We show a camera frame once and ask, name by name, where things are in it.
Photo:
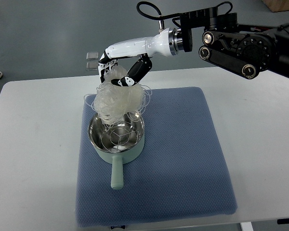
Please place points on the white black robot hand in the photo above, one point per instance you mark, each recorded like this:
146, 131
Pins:
167, 43

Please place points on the white vermicelli bundle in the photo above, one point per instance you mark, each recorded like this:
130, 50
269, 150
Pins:
112, 103

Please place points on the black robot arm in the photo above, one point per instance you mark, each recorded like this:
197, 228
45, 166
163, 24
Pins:
245, 50

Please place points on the mint green steel pot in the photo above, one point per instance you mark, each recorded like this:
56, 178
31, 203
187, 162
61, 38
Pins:
116, 159

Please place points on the upper clear floor tile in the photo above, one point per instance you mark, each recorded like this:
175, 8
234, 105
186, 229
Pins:
92, 55

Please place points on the clear floor tile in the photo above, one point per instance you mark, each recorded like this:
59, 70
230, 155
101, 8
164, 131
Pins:
92, 65
92, 55

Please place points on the lower clear floor tile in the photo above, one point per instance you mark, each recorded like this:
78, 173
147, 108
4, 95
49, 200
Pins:
92, 65

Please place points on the wooden box corner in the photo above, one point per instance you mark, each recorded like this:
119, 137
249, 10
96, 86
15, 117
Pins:
277, 5

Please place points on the blue quilted mat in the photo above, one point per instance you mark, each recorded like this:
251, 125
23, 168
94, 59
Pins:
181, 172

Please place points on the white table leg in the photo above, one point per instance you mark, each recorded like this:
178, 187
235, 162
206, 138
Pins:
246, 226

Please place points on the wire steaming rack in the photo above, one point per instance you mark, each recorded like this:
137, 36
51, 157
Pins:
120, 137

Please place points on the black bracket under table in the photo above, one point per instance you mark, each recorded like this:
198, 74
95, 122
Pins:
283, 221

